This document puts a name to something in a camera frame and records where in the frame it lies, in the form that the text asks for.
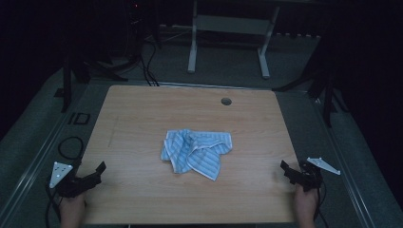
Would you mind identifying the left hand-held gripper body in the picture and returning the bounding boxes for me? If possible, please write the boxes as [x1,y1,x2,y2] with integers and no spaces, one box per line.
[48,161,87,199]

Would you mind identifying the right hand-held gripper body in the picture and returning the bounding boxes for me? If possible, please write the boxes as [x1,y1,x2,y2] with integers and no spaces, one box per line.
[295,157,341,193]

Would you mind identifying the blue striped towel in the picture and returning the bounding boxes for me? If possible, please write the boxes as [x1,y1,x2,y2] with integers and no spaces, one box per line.
[160,128,233,182]

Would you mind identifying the person's left hand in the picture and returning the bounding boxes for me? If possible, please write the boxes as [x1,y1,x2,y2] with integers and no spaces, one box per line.
[58,193,87,228]

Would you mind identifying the person's right hand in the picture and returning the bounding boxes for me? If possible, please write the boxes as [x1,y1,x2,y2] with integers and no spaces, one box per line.
[293,184,319,228]

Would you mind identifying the black metal stand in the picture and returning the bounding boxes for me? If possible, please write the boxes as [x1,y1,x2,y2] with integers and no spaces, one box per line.
[274,63,350,128]
[54,51,129,114]

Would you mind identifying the dark equipment rack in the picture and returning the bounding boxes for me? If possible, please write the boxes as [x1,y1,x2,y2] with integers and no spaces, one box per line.
[123,0,144,63]

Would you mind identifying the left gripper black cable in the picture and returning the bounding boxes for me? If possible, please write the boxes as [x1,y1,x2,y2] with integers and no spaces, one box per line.
[52,194,65,223]

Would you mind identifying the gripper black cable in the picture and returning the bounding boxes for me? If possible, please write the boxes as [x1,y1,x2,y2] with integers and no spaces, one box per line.
[52,194,65,223]
[313,180,331,228]

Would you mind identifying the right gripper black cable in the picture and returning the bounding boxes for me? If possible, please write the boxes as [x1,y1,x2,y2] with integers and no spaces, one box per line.
[313,180,331,228]

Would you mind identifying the looped black floor cable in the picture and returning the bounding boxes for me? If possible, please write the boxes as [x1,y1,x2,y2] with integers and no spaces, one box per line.
[45,136,86,228]

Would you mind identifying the black floor cables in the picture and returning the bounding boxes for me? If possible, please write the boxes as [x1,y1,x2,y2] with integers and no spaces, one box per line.
[138,39,161,87]

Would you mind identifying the white metal desk frame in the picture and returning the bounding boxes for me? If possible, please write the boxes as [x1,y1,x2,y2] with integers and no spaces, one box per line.
[187,0,281,80]

